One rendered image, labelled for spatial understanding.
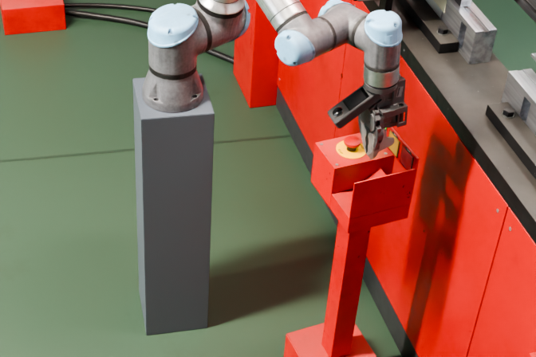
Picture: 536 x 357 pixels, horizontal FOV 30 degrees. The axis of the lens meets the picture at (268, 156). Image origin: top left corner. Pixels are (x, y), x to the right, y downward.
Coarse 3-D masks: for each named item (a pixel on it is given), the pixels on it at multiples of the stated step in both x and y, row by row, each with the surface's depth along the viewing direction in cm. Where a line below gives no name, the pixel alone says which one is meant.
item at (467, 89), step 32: (416, 32) 261; (416, 64) 251; (448, 64) 250; (480, 64) 251; (448, 96) 238; (480, 96) 239; (480, 128) 229; (480, 160) 224; (512, 160) 220; (512, 192) 212
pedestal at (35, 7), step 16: (0, 0) 410; (16, 0) 410; (32, 0) 411; (48, 0) 411; (16, 16) 407; (32, 16) 409; (48, 16) 411; (64, 16) 413; (16, 32) 411; (32, 32) 413
